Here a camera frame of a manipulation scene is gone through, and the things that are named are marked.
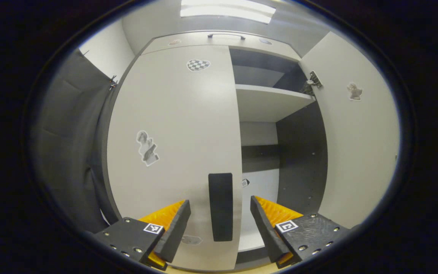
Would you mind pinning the box sticker shoe cabinet door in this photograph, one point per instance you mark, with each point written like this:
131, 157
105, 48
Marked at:
356, 152

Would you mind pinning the black backdrop cloth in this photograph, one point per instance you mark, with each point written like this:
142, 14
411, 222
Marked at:
67, 152

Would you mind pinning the grey double-door shoe cabinet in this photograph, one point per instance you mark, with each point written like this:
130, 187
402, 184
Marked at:
302, 160

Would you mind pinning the silver door hinge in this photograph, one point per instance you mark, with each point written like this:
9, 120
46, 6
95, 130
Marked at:
314, 80

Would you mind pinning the black cloth clip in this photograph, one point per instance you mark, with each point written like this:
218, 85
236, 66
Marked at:
86, 52
113, 82

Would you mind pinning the long ceiling light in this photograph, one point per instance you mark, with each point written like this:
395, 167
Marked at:
226, 11

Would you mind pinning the white cabinet shelf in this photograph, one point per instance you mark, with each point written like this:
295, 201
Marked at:
249, 241
264, 102

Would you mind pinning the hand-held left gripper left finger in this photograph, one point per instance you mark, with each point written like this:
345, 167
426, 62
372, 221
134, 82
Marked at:
175, 232

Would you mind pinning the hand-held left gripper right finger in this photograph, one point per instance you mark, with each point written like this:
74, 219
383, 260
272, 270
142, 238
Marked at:
265, 228

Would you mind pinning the checkered sticker shoe cabinet door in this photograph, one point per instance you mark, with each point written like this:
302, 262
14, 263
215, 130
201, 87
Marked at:
181, 125

